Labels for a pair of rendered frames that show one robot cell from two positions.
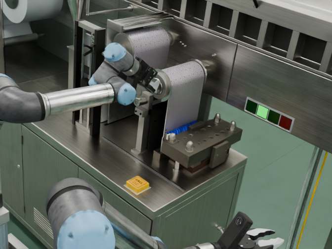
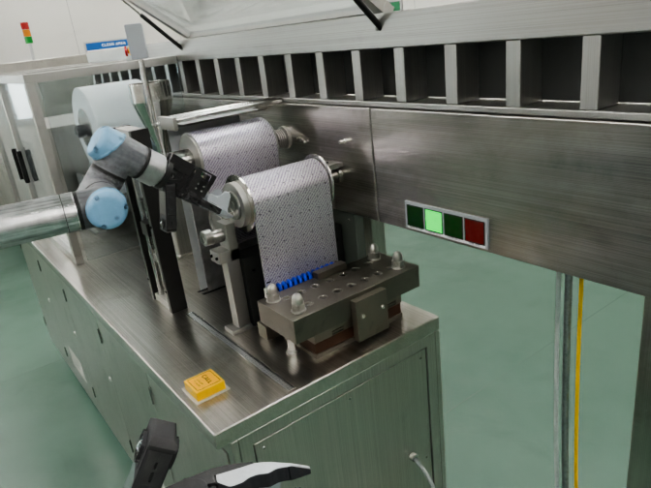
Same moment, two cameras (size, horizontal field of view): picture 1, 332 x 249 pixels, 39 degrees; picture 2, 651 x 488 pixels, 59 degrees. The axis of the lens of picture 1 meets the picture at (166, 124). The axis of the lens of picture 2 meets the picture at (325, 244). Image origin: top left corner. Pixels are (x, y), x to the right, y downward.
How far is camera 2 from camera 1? 0.93 m
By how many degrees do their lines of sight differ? 16
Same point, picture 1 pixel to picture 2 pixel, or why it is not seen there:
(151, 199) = (220, 411)
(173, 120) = (280, 264)
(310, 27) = (470, 26)
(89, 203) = not seen: outside the picture
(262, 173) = (542, 355)
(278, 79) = (444, 150)
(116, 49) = (100, 136)
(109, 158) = (182, 345)
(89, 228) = not seen: outside the picture
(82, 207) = not seen: outside the picture
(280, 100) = (456, 189)
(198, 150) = (317, 309)
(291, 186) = (595, 372)
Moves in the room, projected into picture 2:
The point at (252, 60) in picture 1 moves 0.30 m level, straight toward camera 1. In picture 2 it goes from (397, 129) to (354, 160)
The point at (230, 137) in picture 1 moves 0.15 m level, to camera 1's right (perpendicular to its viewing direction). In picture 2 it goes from (391, 281) to (451, 281)
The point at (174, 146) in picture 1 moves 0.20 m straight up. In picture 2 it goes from (272, 308) to (260, 229)
